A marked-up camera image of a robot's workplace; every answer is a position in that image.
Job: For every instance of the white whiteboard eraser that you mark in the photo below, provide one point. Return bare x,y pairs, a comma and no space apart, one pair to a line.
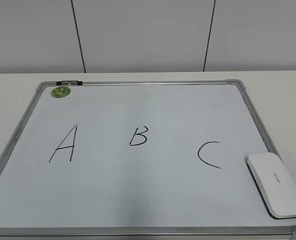
276,185

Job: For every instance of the black metal hanging clip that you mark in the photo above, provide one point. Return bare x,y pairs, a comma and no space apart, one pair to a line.
69,83

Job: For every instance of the round green magnet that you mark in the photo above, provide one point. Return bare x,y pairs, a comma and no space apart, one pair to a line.
60,92

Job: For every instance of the white whiteboard with metal frame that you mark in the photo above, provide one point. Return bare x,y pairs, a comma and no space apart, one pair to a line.
137,160

